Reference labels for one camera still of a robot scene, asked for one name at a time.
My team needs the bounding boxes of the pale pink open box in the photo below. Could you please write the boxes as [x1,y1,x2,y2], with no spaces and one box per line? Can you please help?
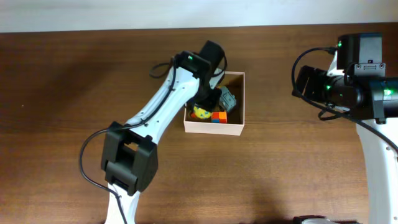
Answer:
[183,72,246,136]

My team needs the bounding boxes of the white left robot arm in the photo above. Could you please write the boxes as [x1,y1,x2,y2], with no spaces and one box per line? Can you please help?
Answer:
[100,50,226,223]

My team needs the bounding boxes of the yellow ball with blue letters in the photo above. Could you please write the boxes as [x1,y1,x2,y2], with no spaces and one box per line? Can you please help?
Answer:
[193,106,212,119]

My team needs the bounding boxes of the yellow grey toy truck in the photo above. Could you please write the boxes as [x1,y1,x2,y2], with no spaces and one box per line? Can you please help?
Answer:
[219,86,237,113]

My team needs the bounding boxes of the multicolour puzzle cube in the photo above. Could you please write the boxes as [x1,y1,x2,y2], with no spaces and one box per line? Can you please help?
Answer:
[211,111,228,124]

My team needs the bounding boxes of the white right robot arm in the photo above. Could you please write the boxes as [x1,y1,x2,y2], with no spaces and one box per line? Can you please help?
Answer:
[292,66,397,223]

